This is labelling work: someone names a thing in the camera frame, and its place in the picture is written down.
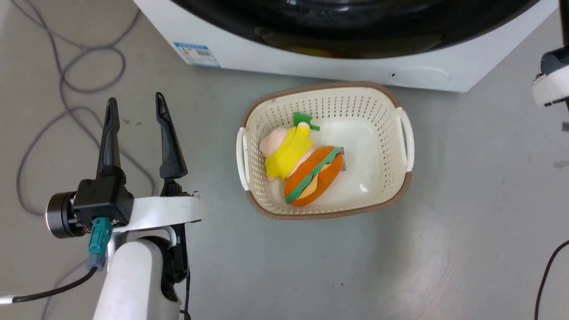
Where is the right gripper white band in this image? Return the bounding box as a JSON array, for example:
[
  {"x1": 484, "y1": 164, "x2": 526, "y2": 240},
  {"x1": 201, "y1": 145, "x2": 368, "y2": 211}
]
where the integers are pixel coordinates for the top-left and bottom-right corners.
[{"x1": 533, "y1": 0, "x2": 569, "y2": 108}]

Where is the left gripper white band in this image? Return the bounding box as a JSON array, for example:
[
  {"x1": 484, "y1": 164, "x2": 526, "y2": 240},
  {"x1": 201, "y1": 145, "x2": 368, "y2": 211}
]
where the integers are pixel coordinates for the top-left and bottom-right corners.
[{"x1": 46, "y1": 92, "x2": 203, "y2": 239}]

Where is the white washing machine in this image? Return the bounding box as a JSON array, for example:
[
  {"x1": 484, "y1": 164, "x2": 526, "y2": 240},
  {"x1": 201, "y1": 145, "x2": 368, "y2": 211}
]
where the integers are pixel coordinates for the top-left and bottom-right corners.
[{"x1": 133, "y1": 0, "x2": 560, "y2": 93}]

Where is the dark washing machine drum opening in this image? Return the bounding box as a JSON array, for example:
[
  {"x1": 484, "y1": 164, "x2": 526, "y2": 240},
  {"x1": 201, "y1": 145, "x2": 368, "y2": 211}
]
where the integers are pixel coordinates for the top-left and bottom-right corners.
[{"x1": 171, "y1": 0, "x2": 541, "y2": 60}]

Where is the blue energy label sticker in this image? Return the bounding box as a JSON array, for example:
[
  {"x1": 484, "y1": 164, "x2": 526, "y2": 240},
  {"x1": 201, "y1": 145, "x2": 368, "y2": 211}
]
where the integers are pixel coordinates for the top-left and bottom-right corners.
[{"x1": 174, "y1": 42, "x2": 221, "y2": 68}]

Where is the white round filter cover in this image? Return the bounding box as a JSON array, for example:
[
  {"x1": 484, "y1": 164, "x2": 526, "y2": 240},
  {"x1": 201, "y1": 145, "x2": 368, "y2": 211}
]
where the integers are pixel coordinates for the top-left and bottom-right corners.
[{"x1": 390, "y1": 66, "x2": 451, "y2": 88}]

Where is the doll with yellow shirt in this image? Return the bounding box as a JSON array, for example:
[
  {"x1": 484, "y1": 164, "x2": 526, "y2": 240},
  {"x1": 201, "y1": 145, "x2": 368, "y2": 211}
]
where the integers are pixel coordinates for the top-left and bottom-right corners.
[{"x1": 259, "y1": 112, "x2": 321, "y2": 183}]

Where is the hamburger plush toy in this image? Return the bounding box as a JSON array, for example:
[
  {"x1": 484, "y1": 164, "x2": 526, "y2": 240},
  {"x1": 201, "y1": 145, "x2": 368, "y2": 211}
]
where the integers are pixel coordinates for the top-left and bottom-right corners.
[{"x1": 284, "y1": 145, "x2": 346, "y2": 208}]

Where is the cream laundry basket brown rim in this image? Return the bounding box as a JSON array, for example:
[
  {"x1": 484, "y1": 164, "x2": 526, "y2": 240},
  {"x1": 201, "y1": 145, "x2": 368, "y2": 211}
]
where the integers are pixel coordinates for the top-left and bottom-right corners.
[{"x1": 236, "y1": 81, "x2": 415, "y2": 221}]

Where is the black cable with teal connector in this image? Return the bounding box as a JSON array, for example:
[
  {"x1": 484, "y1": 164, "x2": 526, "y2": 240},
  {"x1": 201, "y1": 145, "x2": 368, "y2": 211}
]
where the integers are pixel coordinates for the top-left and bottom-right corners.
[{"x1": 0, "y1": 217, "x2": 114, "y2": 305}]

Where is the grey floor cable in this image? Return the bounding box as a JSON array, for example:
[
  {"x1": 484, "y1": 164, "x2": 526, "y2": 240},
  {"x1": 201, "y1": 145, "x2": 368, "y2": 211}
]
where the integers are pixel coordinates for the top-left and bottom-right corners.
[{"x1": 9, "y1": 0, "x2": 156, "y2": 320}]

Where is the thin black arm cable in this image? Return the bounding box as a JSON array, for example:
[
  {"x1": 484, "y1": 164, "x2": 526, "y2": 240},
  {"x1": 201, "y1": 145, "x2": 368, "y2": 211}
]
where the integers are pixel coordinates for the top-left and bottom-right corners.
[{"x1": 167, "y1": 224, "x2": 192, "y2": 320}]

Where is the black floor cable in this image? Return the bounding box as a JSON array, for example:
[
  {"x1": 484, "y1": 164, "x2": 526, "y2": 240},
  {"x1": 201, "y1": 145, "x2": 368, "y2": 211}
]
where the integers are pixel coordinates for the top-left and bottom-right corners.
[{"x1": 534, "y1": 240, "x2": 569, "y2": 320}]

